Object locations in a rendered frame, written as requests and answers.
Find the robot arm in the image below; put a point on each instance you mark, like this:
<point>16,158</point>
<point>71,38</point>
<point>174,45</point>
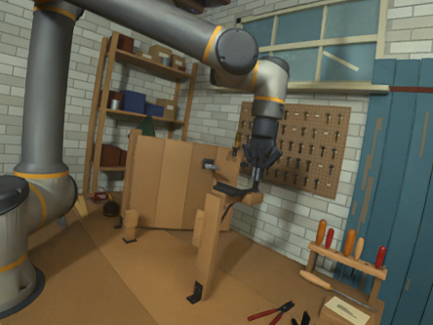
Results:
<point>135,9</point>

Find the small blue box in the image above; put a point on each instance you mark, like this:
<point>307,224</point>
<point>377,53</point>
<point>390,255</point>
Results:
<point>154,110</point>

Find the window with cream frame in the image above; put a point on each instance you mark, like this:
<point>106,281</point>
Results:
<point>304,45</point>

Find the wooden tool rack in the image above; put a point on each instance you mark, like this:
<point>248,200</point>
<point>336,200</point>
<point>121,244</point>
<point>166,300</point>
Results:
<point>348,263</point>

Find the black cast-iron keeper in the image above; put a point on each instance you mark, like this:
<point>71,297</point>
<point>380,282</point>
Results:
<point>230,189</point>

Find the wooden latch post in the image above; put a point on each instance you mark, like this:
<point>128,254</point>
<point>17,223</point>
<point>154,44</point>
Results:
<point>211,241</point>

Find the wooden shelf unit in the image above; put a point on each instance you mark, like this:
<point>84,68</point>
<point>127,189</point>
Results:
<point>101,113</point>

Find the black thumb latch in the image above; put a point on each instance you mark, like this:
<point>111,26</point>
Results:
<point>209,164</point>

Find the black round base plate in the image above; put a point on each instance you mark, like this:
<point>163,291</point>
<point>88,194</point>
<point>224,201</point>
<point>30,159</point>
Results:
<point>40,284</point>

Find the red flat tin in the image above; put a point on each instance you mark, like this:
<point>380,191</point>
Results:
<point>100,197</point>

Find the blue plank door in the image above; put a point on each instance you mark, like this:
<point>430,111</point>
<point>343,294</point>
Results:
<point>399,180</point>

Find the black round can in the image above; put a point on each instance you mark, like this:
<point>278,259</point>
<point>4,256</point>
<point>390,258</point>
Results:
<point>111,208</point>

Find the large blue box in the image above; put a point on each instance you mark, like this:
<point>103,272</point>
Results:
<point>134,100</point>

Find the green cone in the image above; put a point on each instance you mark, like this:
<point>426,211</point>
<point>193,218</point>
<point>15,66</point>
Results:
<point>146,128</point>

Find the small grey tin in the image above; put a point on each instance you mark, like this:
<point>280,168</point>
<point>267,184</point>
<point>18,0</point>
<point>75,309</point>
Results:
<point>164,61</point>

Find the dark brown box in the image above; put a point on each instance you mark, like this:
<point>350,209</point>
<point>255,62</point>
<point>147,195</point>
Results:
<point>124,43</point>

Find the wooden hinge post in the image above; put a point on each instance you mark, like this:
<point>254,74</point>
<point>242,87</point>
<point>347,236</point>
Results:
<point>130,167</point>

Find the dark red box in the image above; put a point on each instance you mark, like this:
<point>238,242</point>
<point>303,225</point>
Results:
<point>115,95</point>

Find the short wooden block post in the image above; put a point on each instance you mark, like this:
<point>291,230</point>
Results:
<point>130,223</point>

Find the brown pegboard with hooks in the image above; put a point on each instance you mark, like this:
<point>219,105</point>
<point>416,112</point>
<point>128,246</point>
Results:
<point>314,150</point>

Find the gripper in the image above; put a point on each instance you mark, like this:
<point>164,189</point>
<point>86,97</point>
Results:
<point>265,128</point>

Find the labelled cardboard box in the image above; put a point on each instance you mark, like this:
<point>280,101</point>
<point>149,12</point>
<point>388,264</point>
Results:
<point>343,312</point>

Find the wooden plank door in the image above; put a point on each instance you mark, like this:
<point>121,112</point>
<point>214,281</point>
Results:
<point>169,184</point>

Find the wooden wedge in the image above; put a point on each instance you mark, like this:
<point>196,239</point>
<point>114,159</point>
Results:
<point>81,207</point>

